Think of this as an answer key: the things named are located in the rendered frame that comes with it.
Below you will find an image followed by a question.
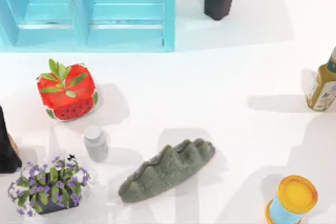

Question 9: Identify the white pill bottle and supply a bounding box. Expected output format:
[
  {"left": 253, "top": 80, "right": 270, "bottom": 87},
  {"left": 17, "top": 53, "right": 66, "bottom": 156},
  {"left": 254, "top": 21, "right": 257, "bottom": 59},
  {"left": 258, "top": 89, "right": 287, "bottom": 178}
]
[{"left": 83, "top": 125, "right": 109, "bottom": 163}]

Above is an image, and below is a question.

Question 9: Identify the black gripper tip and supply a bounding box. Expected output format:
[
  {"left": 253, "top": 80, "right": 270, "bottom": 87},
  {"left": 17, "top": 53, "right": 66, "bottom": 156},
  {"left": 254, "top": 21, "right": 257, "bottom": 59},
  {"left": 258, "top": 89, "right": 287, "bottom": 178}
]
[{"left": 0, "top": 105, "right": 23, "bottom": 174}]

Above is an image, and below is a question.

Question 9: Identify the light blue rack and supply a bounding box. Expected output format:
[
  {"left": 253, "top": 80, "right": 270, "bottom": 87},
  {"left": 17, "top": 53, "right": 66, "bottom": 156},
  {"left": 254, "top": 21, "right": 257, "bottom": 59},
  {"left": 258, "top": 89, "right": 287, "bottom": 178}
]
[{"left": 0, "top": 0, "right": 176, "bottom": 54}]

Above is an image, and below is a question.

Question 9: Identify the grey green bread loaf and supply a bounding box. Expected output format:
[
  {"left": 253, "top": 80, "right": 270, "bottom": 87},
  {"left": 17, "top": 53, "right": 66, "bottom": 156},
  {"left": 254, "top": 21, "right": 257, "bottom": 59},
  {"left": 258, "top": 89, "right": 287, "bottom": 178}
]
[{"left": 118, "top": 138, "right": 216, "bottom": 205}]

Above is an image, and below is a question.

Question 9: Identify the purple flower plant pot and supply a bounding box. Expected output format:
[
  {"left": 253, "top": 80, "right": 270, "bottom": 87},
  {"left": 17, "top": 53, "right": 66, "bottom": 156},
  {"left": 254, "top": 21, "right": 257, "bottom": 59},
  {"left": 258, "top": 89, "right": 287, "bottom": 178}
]
[{"left": 7, "top": 154, "right": 91, "bottom": 217}]

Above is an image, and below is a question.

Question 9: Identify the olive green bottle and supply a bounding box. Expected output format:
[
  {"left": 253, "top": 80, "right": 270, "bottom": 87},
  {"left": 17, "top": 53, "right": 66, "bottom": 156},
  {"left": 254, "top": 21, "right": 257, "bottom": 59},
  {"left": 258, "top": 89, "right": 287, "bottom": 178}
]
[{"left": 306, "top": 46, "right": 336, "bottom": 113}]

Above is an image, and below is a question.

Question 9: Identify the blue can with yellow lid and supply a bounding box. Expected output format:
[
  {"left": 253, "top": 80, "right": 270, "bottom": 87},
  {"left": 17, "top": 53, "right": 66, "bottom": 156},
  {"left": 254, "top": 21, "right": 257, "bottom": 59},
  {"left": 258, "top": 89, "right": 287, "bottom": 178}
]
[{"left": 265, "top": 174, "right": 319, "bottom": 224}]

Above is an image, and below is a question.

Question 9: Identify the red watermelon plant pot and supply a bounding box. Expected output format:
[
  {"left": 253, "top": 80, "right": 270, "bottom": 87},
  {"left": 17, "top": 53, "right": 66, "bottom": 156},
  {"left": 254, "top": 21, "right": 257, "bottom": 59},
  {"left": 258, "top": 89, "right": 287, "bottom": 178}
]
[{"left": 36, "top": 58, "right": 99, "bottom": 123}]

